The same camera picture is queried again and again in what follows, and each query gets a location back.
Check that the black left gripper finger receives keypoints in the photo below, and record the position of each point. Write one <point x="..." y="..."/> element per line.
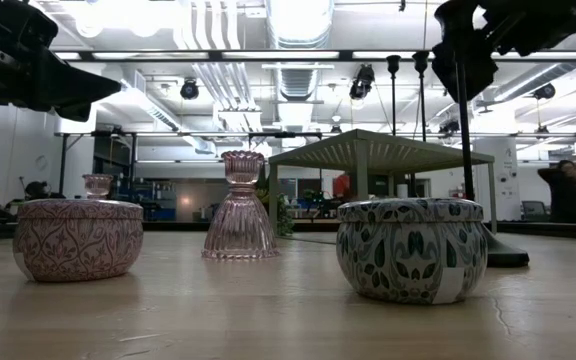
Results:
<point x="73" y="85"/>
<point x="75" y="113"/>

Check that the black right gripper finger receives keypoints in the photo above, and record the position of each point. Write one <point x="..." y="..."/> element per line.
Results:
<point x="478" y="75"/>

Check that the medium black candlestick holder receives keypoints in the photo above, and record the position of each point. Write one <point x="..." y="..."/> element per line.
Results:
<point x="420" y="60"/>

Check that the pink glass candle holder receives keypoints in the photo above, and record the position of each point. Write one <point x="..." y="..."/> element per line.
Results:
<point x="240" y="225"/>
<point x="97" y="186"/>

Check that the tall black candlestick holder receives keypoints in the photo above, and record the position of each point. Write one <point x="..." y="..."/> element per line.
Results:
<point x="393" y="62"/>

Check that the pink floral pattern candle tin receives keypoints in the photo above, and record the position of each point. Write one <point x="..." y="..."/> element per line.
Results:
<point x="78" y="240"/>

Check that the blue leaf pattern candle tin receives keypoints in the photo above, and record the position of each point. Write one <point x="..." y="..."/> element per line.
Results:
<point x="408" y="250"/>

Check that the black ceiling spotlight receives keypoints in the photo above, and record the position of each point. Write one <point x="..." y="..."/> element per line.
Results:
<point x="363" y="80"/>
<point x="189" y="90"/>
<point x="545" y="91"/>

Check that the person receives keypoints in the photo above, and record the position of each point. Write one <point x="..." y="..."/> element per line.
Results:
<point x="35" y="190"/>
<point x="565" y="195"/>

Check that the grey office chair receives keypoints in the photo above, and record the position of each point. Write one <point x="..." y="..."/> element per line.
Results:
<point x="534" y="210"/>

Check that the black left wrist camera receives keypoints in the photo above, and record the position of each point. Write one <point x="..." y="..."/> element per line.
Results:
<point x="13" y="20"/>

